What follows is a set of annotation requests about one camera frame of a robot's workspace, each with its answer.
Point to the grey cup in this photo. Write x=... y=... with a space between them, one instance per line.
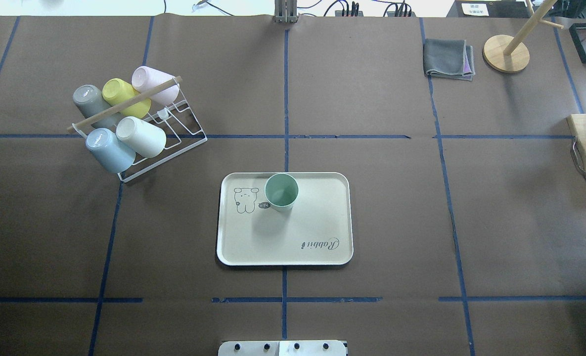
x=89 y=101

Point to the metal cutting board handle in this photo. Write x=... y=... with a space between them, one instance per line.
x=577 y=159

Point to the white wire cup rack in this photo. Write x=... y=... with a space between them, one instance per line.
x=183 y=132

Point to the beige cup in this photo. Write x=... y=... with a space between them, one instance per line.
x=146 y=139

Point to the blue cup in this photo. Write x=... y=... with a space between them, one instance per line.
x=109 y=151

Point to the beige rabbit print tray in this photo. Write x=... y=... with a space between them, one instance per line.
x=316 y=231

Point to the green cup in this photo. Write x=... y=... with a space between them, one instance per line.
x=281 y=190

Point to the yellow cup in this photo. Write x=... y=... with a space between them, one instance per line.
x=116 y=91

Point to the wooden mug tree stand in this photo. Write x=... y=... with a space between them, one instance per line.
x=508 y=54

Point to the folded grey cloth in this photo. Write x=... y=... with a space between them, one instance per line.
x=448 y=58

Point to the metal camera pole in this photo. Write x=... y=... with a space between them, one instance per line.
x=285 y=11

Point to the pink cup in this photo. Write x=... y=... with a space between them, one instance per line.
x=145 y=78

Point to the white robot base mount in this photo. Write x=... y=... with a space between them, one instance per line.
x=284 y=348

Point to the wooden rack handle rod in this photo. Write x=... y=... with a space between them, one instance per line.
x=175 y=81

